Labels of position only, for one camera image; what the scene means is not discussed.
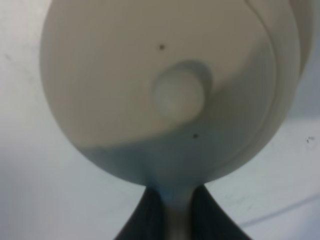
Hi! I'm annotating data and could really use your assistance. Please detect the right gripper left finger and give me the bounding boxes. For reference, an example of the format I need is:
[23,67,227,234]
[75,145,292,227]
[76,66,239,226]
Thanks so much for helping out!
[115,187,169,240]

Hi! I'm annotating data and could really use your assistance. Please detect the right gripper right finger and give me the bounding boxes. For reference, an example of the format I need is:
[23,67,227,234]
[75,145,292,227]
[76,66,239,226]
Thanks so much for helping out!
[186,185,250,240]

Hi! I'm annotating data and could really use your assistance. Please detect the beige ceramic teapot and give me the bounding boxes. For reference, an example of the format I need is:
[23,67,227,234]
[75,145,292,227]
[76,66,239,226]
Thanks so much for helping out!
[40,0,301,240]

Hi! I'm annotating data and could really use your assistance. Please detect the beige teapot saucer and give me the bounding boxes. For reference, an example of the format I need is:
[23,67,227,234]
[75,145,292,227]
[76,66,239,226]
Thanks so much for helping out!
[246,0,316,83]

